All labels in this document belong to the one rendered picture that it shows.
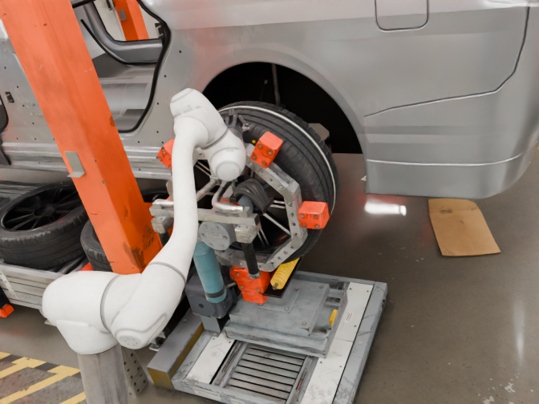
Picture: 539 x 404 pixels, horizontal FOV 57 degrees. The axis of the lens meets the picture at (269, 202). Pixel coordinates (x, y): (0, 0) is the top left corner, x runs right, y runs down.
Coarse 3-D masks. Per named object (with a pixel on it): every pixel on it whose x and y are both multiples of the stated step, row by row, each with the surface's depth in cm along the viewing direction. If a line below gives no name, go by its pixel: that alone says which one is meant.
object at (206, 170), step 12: (204, 168) 197; (204, 180) 213; (240, 180) 193; (204, 204) 212; (276, 204) 192; (264, 216) 226; (264, 228) 203; (276, 228) 216; (288, 228) 197; (264, 240) 206; (276, 240) 206
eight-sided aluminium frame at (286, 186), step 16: (192, 160) 182; (272, 176) 171; (288, 176) 175; (288, 192) 172; (288, 208) 176; (288, 240) 191; (304, 240) 184; (224, 256) 205; (240, 256) 206; (256, 256) 202; (272, 256) 199; (288, 256) 189
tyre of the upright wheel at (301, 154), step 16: (224, 112) 189; (240, 112) 185; (256, 112) 184; (288, 112) 189; (256, 128) 175; (272, 128) 178; (288, 128) 181; (304, 128) 187; (288, 144) 175; (304, 144) 181; (320, 144) 188; (288, 160) 175; (304, 160) 176; (320, 160) 184; (304, 176) 176; (320, 176) 181; (336, 176) 194; (304, 192) 180; (320, 192) 181; (336, 192) 197
